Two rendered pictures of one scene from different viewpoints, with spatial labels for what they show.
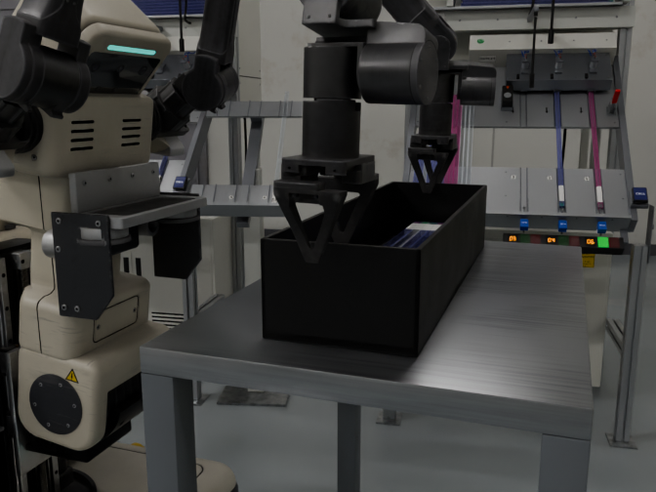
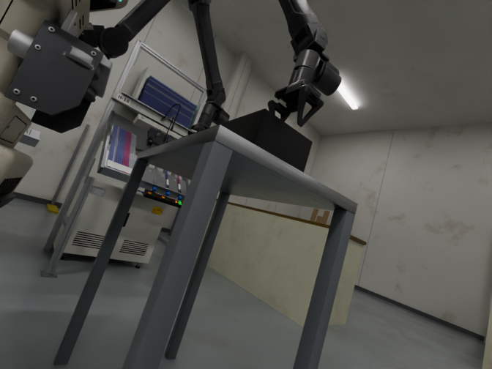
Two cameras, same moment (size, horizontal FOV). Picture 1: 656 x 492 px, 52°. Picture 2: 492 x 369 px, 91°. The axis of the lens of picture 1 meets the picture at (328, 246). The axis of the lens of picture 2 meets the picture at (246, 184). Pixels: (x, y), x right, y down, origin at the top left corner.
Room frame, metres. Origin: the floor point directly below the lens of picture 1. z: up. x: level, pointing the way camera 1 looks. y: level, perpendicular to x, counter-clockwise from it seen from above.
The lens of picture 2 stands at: (0.38, 0.46, 0.65)
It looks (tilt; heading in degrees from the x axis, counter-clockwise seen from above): 9 degrees up; 307
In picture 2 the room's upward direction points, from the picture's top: 18 degrees clockwise
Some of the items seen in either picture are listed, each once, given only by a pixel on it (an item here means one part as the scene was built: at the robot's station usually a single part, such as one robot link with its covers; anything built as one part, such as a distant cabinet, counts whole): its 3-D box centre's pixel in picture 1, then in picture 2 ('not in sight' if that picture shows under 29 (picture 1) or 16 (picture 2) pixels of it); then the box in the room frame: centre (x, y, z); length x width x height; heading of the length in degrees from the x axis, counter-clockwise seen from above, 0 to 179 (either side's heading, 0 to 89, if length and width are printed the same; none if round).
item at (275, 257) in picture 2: not in sight; (253, 244); (2.14, -2.41, 0.44); 2.51 x 0.81 x 0.88; 167
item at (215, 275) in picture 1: (169, 271); not in sight; (2.94, 0.72, 0.31); 0.70 x 0.65 x 0.62; 78
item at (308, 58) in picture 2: (338, 73); (307, 67); (0.67, -0.01, 1.08); 0.07 x 0.06 x 0.07; 62
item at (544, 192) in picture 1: (511, 216); (131, 188); (2.45, -0.68, 0.65); 1.01 x 0.73 x 1.29; 168
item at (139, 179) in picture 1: (128, 232); (63, 78); (1.09, 0.33, 0.84); 0.28 x 0.16 x 0.22; 161
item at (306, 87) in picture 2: (318, 213); (300, 108); (0.64, 0.01, 0.95); 0.07 x 0.07 x 0.09; 70
